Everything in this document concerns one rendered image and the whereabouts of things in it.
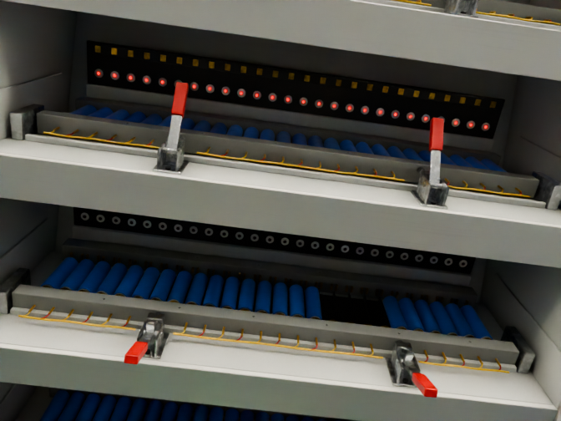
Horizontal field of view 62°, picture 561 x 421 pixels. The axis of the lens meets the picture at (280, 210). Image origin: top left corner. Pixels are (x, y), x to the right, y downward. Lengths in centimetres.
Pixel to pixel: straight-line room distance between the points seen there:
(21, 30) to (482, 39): 47
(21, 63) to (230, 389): 41
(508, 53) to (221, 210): 32
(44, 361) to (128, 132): 25
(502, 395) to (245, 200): 34
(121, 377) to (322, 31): 39
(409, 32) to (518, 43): 11
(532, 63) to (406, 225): 20
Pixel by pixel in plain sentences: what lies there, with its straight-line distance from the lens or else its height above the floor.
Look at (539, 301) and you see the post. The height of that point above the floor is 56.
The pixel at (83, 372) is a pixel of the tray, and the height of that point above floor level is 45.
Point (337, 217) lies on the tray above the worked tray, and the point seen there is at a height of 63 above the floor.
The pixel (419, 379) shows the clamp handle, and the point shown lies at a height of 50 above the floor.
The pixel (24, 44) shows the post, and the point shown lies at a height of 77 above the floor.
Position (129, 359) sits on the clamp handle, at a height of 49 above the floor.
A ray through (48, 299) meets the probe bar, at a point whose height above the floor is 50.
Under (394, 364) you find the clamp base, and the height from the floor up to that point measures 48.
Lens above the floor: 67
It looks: 5 degrees down
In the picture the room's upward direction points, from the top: 7 degrees clockwise
